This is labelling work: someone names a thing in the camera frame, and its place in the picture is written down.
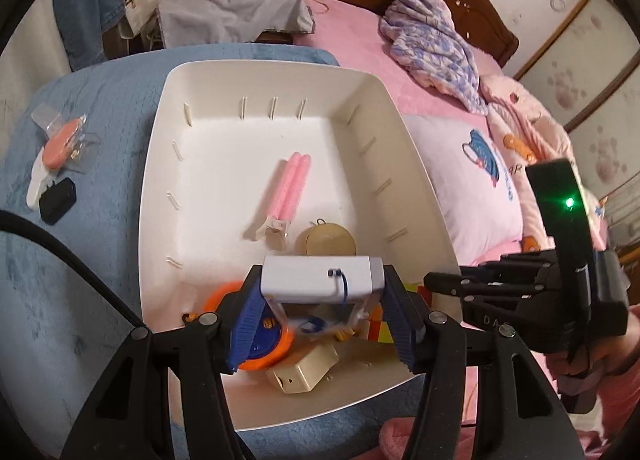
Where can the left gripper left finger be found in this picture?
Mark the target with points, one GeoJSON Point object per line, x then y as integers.
{"type": "Point", "coordinates": [244, 318]}

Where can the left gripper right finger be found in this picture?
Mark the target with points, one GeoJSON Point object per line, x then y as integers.
{"type": "Point", "coordinates": [404, 338]}

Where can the colourful Rubik's cube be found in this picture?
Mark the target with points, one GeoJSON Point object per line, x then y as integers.
{"type": "Point", "coordinates": [389, 315]}

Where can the beige small box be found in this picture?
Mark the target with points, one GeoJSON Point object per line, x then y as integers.
{"type": "Point", "coordinates": [304, 368]}

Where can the white boxed toy camera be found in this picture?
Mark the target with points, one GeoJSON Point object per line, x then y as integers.
{"type": "Point", "coordinates": [316, 295]}

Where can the gold round tin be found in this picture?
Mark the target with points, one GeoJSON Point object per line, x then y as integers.
{"type": "Point", "coordinates": [328, 239]}

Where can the white plastic tray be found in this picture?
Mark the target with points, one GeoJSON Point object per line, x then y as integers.
{"type": "Point", "coordinates": [246, 156]}

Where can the black small box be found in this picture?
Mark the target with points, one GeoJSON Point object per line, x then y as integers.
{"type": "Point", "coordinates": [57, 200]}

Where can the white plastic hook piece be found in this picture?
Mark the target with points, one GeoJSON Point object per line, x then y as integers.
{"type": "Point", "coordinates": [40, 179]}

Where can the pink sleeve forearm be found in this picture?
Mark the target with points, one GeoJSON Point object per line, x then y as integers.
{"type": "Point", "coordinates": [619, 395]}

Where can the person's right hand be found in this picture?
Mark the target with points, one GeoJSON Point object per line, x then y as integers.
{"type": "Point", "coordinates": [616, 354]}

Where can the pink printed pillow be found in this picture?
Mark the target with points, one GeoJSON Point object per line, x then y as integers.
{"type": "Point", "coordinates": [474, 189]}

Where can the peach bear quilt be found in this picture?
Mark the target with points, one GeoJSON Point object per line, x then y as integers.
{"type": "Point", "coordinates": [525, 134]}

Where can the pink oval item in bag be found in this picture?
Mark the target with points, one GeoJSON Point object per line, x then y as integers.
{"type": "Point", "coordinates": [69, 146]}

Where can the purple floral blanket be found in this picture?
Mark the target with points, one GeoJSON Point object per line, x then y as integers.
{"type": "Point", "coordinates": [425, 43]}

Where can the grey cloth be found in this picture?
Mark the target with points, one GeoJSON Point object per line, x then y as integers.
{"type": "Point", "coordinates": [196, 22]}

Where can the denim jacket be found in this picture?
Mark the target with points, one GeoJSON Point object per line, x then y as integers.
{"type": "Point", "coordinates": [82, 24]}

